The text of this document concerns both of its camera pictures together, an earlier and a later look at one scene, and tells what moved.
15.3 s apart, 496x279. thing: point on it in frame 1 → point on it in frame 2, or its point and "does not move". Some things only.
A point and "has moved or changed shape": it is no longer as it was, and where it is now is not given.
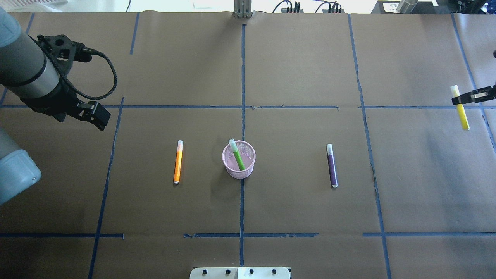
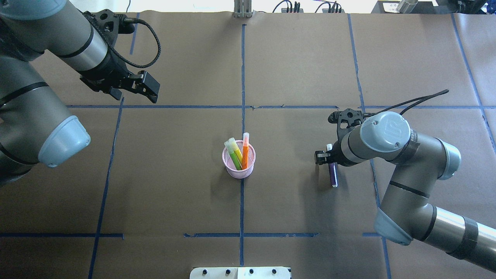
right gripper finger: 477,95 → 336,155
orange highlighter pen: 178,161 → 245,150
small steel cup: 406,6 does not move
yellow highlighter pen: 455,93 → 236,148
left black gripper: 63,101 → 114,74
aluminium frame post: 242,9 does not move
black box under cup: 391,7 does not move
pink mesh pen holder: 247,152 does not move
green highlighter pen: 235,150 has moved or changed shape
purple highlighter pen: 332,166 does not move
